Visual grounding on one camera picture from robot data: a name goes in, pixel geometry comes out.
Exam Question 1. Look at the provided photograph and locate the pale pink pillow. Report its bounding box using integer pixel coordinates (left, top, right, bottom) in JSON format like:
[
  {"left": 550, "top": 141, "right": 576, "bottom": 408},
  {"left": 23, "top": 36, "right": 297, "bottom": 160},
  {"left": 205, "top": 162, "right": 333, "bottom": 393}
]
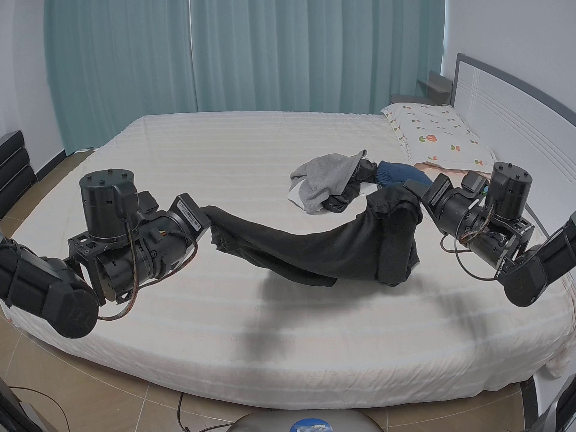
[{"left": 414, "top": 162, "right": 492, "bottom": 176}]

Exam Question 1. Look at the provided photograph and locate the black T-shirt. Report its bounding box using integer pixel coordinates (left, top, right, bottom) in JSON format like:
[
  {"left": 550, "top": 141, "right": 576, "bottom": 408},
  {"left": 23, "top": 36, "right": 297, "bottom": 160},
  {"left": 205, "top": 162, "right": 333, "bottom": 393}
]
[{"left": 205, "top": 183, "right": 424, "bottom": 290}]

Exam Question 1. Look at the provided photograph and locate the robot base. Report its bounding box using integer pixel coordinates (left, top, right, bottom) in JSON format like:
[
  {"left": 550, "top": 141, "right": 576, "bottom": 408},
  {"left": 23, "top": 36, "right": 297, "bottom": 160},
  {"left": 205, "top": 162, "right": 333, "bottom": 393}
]
[{"left": 227, "top": 409, "right": 383, "bottom": 432}]

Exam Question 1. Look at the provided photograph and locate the blue-green curtain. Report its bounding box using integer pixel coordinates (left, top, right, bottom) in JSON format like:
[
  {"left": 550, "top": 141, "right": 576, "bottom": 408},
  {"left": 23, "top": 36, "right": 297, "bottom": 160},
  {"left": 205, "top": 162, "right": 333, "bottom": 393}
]
[
  {"left": 43, "top": 0, "right": 200, "bottom": 156},
  {"left": 189, "top": 0, "right": 449, "bottom": 116}
]

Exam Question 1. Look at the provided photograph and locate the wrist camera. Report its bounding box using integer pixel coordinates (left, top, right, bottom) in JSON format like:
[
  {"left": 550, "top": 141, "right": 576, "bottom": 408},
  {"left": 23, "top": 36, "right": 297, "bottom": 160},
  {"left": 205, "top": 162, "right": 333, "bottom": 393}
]
[
  {"left": 461, "top": 171, "right": 491, "bottom": 198},
  {"left": 135, "top": 191, "right": 159, "bottom": 219}
]

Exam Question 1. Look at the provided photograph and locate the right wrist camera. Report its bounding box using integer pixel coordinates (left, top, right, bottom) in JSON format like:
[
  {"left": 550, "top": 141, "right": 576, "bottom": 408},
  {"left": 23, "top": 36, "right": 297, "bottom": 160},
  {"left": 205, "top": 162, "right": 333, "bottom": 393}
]
[{"left": 461, "top": 171, "right": 491, "bottom": 198}]

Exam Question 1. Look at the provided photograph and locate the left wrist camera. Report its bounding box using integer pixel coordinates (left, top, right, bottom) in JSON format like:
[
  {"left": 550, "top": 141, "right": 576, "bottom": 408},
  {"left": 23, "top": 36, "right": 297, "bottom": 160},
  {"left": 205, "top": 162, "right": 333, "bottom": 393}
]
[{"left": 135, "top": 191, "right": 159, "bottom": 219}]

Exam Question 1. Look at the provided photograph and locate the grey garment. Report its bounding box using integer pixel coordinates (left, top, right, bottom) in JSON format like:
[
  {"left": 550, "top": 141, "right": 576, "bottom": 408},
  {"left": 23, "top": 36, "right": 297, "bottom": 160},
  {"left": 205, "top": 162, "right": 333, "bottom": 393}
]
[{"left": 289, "top": 150, "right": 369, "bottom": 215}]

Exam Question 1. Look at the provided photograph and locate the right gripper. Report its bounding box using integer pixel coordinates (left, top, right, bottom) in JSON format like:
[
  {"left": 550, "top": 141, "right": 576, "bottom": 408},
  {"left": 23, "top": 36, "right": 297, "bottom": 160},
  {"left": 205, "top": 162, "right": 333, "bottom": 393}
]
[{"left": 403, "top": 174, "right": 490, "bottom": 249}]

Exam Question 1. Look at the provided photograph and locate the grey bedside table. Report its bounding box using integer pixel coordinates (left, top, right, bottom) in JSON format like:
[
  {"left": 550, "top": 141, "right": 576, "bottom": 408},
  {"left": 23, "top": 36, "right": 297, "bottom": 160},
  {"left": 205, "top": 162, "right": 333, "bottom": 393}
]
[{"left": 391, "top": 71, "right": 453, "bottom": 106}]

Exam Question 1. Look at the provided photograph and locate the black garment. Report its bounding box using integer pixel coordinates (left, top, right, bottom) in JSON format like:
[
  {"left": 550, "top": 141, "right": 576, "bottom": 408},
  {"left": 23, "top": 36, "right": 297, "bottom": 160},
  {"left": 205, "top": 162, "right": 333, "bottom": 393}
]
[{"left": 322, "top": 159, "right": 383, "bottom": 214}]

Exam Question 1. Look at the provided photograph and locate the black chest of drawers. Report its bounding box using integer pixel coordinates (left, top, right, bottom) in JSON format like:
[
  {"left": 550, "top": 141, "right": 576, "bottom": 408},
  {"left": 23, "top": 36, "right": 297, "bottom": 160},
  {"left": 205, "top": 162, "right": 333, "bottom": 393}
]
[{"left": 0, "top": 130, "right": 38, "bottom": 220}]

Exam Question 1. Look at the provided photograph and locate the white garment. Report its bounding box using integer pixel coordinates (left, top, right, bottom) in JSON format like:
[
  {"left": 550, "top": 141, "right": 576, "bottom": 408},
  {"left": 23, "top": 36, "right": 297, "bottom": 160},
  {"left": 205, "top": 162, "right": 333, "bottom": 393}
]
[{"left": 287, "top": 186, "right": 312, "bottom": 209}]

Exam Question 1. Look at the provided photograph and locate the white printed pillow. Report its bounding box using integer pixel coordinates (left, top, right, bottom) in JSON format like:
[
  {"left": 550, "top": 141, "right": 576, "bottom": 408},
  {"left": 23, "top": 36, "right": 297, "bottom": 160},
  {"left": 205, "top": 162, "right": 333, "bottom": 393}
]
[{"left": 382, "top": 102, "right": 498, "bottom": 171}]

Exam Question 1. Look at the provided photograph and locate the dark blue garment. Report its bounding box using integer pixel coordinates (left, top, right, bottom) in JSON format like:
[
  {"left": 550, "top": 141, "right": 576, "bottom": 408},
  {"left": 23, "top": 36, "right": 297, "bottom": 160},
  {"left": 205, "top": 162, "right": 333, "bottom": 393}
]
[{"left": 377, "top": 160, "right": 431, "bottom": 191}]

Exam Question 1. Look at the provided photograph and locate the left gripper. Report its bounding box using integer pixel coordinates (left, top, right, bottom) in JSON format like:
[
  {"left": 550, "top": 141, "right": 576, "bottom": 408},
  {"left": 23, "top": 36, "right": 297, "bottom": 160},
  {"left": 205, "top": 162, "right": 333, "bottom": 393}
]
[{"left": 97, "top": 193, "right": 212, "bottom": 298}]

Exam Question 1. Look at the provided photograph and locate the bed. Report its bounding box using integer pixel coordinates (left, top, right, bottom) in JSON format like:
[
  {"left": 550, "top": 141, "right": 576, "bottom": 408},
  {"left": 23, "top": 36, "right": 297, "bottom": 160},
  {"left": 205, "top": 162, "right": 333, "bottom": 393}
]
[{"left": 0, "top": 53, "right": 576, "bottom": 410}]

